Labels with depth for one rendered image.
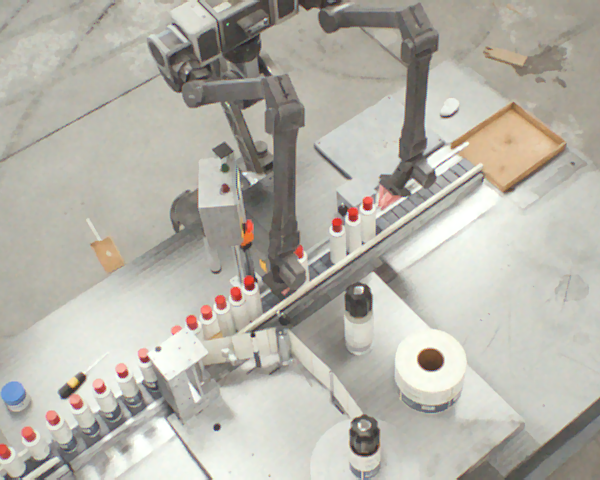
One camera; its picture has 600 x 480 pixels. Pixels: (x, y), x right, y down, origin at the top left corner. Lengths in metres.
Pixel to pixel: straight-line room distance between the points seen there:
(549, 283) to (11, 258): 2.40
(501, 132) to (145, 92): 2.06
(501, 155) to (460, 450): 1.14
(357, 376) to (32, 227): 2.10
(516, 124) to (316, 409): 1.33
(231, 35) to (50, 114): 2.10
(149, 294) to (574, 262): 1.38
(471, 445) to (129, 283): 1.22
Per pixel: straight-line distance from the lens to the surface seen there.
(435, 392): 2.75
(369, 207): 3.02
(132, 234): 4.39
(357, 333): 2.84
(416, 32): 2.75
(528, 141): 3.54
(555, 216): 3.35
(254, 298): 2.91
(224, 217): 2.58
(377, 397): 2.89
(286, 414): 2.88
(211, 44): 3.00
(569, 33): 5.19
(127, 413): 2.95
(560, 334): 3.11
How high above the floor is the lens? 3.48
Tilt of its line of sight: 54 degrees down
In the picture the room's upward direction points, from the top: 6 degrees counter-clockwise
